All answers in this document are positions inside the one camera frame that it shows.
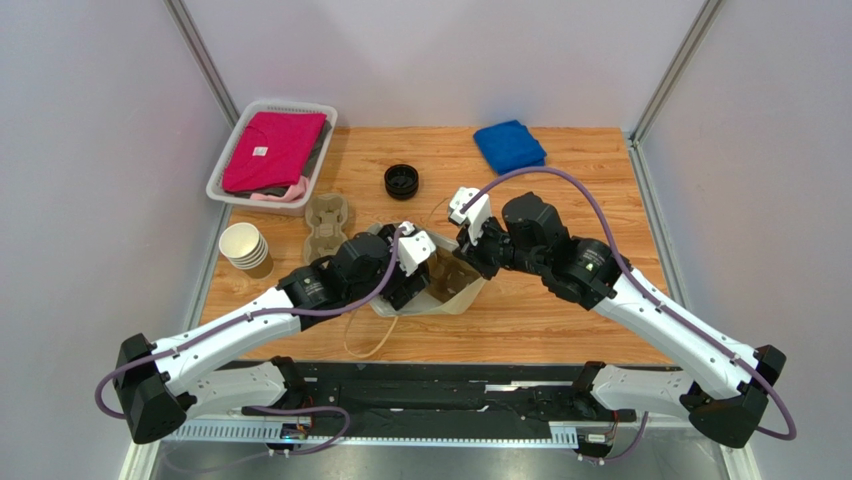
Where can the magenta folded cloth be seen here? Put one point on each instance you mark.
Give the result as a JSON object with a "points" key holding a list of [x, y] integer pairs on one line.
{"points": [[272, 150]]}

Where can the stack of paper cups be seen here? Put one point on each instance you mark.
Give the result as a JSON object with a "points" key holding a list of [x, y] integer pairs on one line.
{"points": [[246, 249]]}

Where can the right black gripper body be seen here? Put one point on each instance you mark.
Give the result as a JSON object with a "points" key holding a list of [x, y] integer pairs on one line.
{"points": [[485, 252]]}

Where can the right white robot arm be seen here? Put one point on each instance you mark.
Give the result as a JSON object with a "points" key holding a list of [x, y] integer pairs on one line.
{"points": [[719, 386]]}

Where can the beige paper bag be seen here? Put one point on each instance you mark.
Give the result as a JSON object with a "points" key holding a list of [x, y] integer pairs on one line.
{"points": [[432, 306]]}

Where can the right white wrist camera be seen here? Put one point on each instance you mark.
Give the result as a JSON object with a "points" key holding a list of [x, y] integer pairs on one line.
{"points": [[470, 208]]}

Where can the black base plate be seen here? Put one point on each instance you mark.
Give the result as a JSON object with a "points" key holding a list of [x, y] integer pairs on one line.
{"points": [[441, 400]]}

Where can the blue folded cloth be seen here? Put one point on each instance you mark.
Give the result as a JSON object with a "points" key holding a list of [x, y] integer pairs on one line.
{"points": [[509, 146]]}

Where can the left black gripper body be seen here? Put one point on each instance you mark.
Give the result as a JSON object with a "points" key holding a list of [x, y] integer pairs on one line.
{"points": [[397, 293]]}

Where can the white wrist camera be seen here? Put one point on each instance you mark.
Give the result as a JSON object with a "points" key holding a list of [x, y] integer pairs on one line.
{"points": [[413, 247], [470, 208]]}

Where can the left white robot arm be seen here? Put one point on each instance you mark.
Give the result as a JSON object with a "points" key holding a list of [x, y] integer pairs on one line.
{"points": [[159, 385]]}

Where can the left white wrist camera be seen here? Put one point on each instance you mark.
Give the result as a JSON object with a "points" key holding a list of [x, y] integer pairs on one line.
{"points": [[413, 247]]}

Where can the stack of black lids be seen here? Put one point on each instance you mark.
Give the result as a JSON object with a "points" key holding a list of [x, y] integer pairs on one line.
{"points": [[401, 181]]}

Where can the aluminium frame rail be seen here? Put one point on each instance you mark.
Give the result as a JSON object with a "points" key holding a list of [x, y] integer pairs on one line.
{"points": [[243, 445]]}

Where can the white plastic basket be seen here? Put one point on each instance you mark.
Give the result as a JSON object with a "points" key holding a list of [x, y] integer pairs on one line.
{"points": [[214, 190]]}

